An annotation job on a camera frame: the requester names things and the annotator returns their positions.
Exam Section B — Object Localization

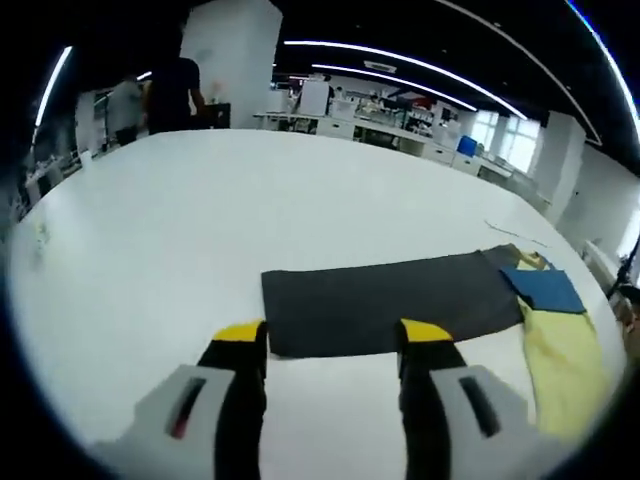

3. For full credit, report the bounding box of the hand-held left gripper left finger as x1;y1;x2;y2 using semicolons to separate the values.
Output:
94;319;269;480

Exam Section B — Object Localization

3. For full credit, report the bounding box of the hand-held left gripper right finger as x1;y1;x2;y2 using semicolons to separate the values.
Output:
396;318;557;480

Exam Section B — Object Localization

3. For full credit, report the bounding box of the yellow garment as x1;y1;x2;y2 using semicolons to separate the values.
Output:
514;249;614;442

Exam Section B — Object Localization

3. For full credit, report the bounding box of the dark grey garment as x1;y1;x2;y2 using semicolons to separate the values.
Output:
260;244;526;359

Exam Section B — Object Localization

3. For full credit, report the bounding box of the blue garment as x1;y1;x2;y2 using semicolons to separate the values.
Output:
499;267;588;316

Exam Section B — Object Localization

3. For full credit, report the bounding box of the black stand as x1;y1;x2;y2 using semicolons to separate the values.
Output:
606;247;640;304

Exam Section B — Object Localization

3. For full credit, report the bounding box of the white square pillar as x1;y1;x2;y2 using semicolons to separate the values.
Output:
532;110;587;222
179;0;284;130

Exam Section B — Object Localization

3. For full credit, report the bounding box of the bright window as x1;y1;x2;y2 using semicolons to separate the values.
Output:
472;109;541;174

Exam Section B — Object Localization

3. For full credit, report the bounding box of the cluttered white workbench row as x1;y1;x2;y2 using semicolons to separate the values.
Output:
254;74;551;201

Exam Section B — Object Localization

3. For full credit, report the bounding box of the black box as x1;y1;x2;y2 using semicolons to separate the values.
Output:
197;102;232;131

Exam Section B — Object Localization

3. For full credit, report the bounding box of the white board panel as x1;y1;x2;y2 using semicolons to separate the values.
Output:
299;80;331;120

